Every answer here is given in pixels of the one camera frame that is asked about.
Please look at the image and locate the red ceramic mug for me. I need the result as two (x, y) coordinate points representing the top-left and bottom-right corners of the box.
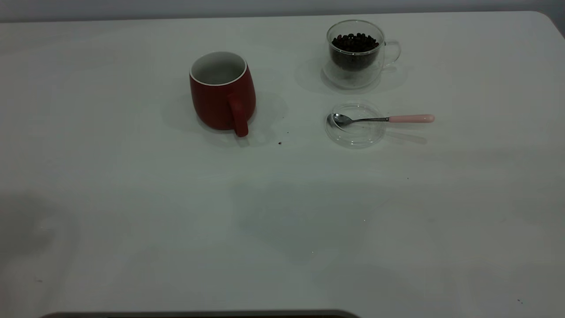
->
(189, 51), (256, 137)

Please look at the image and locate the pink-handled metal spoon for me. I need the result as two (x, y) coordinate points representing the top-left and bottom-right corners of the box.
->
(332, 113), (435, 128)

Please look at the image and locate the clear double-wall glass cup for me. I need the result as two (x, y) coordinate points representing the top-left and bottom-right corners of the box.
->
(323, 19), (401, 89)

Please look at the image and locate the dark coffee beans pile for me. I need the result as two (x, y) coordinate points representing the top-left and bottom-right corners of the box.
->
(331, 33), (380, 71)

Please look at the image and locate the clear round glass lid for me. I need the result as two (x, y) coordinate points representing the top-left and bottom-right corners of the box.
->
(325, 102), (385, 148)

